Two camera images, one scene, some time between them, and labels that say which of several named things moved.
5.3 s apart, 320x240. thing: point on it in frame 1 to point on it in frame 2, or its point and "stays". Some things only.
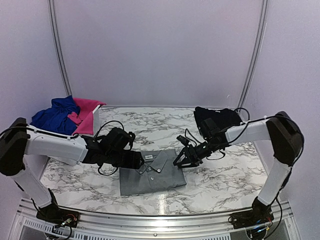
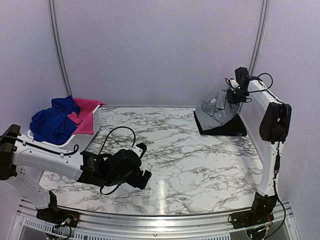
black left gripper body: x=117 y=161 to x=135 y=181
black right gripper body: x=200 y=154 to x=239 y=96
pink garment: x=84 y=119 stays
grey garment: x=158 y=172 to x=214 y=111
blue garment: x=55 y=117 stays
